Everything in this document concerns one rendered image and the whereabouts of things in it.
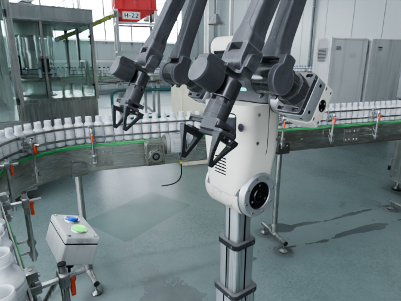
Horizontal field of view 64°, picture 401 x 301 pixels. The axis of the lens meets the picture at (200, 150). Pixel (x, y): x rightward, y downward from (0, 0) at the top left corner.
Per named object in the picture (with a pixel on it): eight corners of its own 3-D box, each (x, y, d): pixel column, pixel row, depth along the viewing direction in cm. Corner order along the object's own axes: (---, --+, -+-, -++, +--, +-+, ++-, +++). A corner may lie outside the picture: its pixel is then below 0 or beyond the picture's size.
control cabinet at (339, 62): (337, 134, 668) (349, 38, 616) (355, 140, 622) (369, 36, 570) (304, 137, 643) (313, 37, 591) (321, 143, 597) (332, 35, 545)
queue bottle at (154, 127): (155, 138, 212) (154, 113, 208) (149, 137, 216) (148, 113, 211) (162, 137, 217) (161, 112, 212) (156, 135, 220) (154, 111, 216)
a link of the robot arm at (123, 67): (161, 58, 106) (148, 58, 113) (131, 39, 99) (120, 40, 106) (147, 91, 106) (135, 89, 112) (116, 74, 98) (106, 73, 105)
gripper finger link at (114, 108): (110, 125, 105) (121, 99, 106) (103, 123, 111) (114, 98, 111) (128, 132, 109) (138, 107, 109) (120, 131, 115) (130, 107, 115)
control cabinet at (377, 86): (370, 131, 696) (385, 39, 643) (390, 137, 650) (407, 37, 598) (341, 134, 670) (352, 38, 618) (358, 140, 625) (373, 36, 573)
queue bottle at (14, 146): (19, 156, 172) (15, 126, 168) (20, 159, 167) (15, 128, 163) (6, 158, 169) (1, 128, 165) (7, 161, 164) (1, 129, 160)
